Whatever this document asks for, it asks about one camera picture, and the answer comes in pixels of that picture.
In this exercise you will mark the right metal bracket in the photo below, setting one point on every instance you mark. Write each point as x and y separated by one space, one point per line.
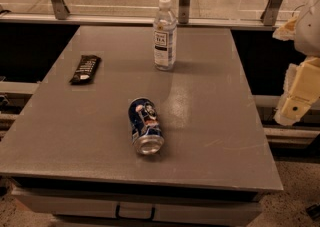
270 14

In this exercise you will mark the middle metal bracket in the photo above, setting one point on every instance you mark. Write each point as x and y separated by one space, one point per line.
184 10

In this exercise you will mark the blue soda can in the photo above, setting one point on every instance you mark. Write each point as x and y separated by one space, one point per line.
147 136

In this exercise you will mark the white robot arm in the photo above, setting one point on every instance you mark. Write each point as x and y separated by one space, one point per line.
303 30

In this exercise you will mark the metal window rail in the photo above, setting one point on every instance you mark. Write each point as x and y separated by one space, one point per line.
94 20

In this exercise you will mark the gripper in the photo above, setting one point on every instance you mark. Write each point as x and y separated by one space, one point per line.
309 28

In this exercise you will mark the grey table drawer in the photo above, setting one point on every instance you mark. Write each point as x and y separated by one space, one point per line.
92 209

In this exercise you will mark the black drawer handle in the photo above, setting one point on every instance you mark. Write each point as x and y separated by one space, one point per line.
131 211

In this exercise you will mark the clear plastic water bottle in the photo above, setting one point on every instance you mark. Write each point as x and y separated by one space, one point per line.
165 36

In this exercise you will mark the black snack bar wrapper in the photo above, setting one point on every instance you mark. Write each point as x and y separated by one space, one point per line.
85 70

